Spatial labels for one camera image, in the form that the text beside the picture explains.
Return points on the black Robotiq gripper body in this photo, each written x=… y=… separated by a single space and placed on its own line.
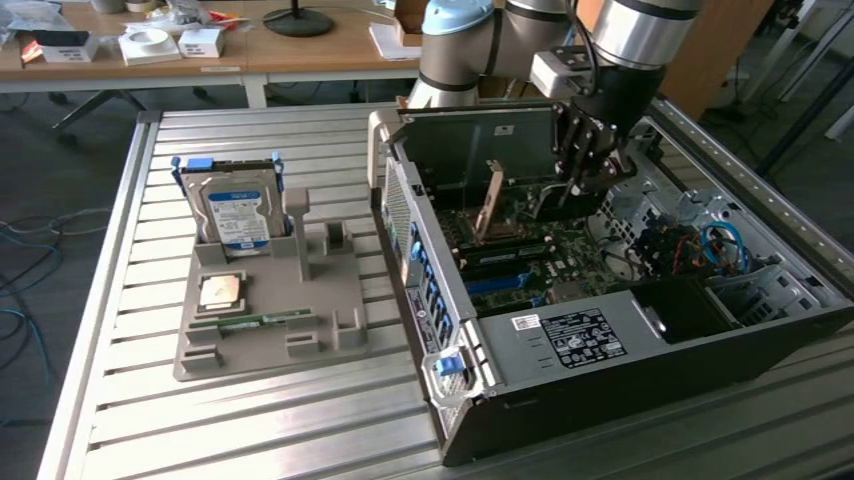
x=623 y=100

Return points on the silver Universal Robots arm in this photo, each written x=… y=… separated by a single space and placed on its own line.
x=454 y=55

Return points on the CPU socket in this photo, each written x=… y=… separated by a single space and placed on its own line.
x=507 y=231

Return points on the green motherboard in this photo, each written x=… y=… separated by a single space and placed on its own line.
x=581 y=260

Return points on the installed RAM stick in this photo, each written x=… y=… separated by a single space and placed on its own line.
x=507 y=256

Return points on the white paper sheets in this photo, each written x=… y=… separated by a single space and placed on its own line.
x=394 y=45

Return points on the brown cardboard box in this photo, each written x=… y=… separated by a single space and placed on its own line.
x=407 y=20

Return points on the metal disk bay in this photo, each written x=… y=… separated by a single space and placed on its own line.
x=767 y=295

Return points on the grey power supply unit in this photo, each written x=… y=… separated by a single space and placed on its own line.
x=521 y=350

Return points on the blue case release latch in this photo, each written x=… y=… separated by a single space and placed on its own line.
x=449 y=365

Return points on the black round stand base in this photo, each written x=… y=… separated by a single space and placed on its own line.
x=296 y=25

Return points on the black open PC case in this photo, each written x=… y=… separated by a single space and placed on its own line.
x=601 y=400

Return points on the hard disk in blue caddy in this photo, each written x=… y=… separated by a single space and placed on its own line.
x=234 y=210

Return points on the grey printed parts rack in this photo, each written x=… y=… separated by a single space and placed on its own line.
x=267 y=280

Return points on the green RAM stick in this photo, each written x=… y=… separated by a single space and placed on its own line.
x=280 y=317

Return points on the plain white box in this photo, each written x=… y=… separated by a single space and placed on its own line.
x=200 y=45

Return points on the copper-coloured CPU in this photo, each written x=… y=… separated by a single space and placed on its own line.
x=220 y=291

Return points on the white box with tape roll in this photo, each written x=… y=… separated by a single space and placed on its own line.
x=150 y=50

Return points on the beige tape roll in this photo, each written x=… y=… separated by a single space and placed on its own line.
x=142 y=5

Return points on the wooden desk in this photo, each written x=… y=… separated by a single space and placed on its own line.
x=100 y=72

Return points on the grey cup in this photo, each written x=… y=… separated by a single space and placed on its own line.
x=108 y=5

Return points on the black and white box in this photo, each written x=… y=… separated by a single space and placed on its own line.
x=67 y=52

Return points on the red packet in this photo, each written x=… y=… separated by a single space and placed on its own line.
x=30 y=52

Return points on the clear plastic bag pile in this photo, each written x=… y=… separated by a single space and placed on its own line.
x=34 y=15

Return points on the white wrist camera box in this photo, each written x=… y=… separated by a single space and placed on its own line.
x=557 y=72

